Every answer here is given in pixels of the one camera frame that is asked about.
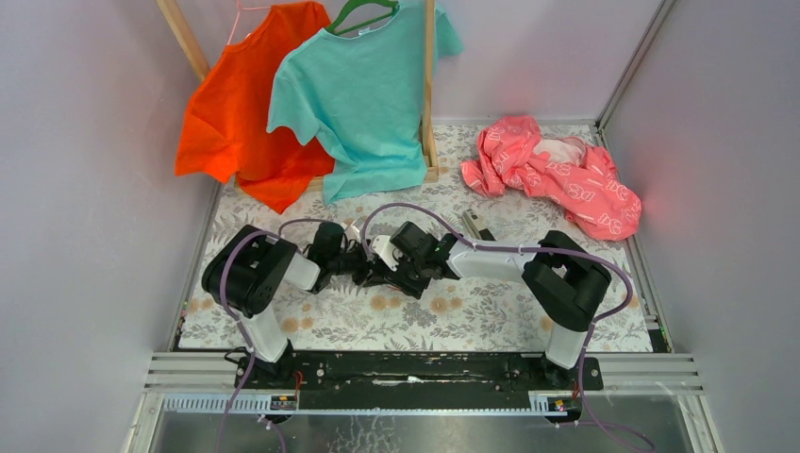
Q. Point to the wooden clothes rack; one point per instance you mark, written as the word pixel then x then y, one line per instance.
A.
pixel 181 29

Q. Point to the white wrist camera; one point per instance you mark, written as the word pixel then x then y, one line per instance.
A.
pixel 353 228
pixel 387 252

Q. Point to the beige and black stapler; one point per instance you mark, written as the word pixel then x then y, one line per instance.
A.
pixel 476 226

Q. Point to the pink clothes hanger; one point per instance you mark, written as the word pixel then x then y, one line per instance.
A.
pixel 248 17

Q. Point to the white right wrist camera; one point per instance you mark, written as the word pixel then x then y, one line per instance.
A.
pixel 387 252

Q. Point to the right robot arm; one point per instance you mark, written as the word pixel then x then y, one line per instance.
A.
pixel 568 284

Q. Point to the teal t-shirt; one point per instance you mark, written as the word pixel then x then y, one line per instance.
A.
pixel 362 99

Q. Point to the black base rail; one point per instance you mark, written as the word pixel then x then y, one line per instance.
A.
pixel 428 381

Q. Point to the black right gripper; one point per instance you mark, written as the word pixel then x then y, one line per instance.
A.
pixel 397 279

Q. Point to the orange t-shirt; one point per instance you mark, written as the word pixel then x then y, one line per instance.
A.
pixel 224 127

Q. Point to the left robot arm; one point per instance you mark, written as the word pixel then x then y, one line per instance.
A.
pixel 244 277

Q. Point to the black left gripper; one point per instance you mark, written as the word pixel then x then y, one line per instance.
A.
pixel 360 277

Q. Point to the floral table mat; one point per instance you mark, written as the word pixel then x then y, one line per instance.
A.
pixel 471 314

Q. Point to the green clothes hanger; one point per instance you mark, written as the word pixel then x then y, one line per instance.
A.
pixel 358 14

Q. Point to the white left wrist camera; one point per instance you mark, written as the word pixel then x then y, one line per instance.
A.
pixel 353 228

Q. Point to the pink patterned cloth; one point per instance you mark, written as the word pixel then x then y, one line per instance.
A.
pixel 580 177

